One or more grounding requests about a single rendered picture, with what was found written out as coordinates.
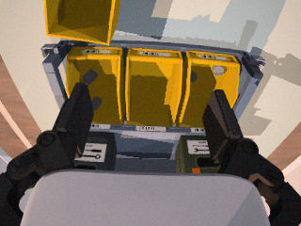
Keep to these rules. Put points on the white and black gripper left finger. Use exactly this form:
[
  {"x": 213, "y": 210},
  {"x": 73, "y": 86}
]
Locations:
[{"x": 55, "y": 150}]

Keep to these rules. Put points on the dark grey block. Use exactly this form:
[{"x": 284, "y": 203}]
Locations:
[
  {"x": 96, "y": 102},
  {"x": 89, "y": 77}
]

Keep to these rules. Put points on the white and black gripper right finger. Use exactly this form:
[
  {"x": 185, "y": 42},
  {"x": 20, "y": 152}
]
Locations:
[{"x": 240, "y": 156}]

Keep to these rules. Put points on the dark grey tool case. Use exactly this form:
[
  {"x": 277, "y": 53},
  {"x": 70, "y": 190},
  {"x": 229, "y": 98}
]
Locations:
[{"x": 100, "y": 152}]

